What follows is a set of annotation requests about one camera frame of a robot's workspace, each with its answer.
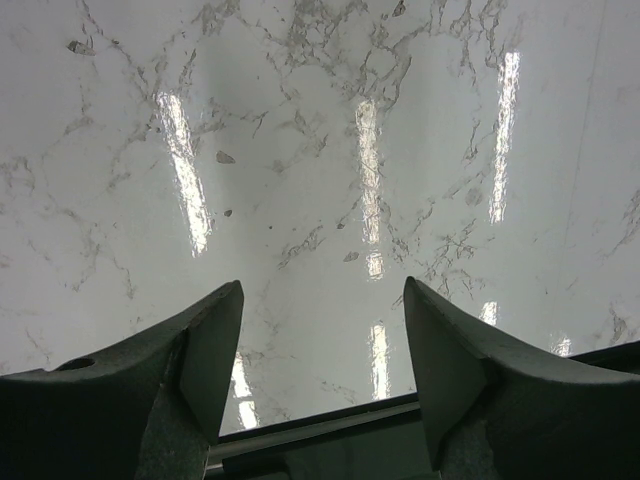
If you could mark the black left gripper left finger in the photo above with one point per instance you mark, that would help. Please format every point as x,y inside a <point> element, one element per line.
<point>148,407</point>

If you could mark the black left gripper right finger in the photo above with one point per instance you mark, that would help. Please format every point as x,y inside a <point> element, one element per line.
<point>495,407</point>

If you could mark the aluminium frame rail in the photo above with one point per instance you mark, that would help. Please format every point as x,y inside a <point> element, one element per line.
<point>375,414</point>

